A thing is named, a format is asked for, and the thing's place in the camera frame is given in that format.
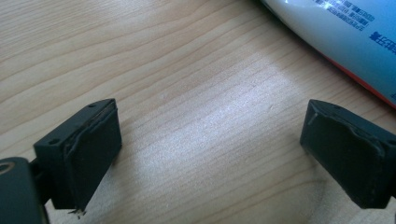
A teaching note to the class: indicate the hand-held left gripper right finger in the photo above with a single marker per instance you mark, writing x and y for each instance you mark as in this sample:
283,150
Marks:
345,149

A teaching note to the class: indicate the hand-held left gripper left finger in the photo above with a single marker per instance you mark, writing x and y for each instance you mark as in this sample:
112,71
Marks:
84,155

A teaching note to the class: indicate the white and blue toothpaste tube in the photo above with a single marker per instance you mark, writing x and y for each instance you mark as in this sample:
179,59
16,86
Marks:
348,34

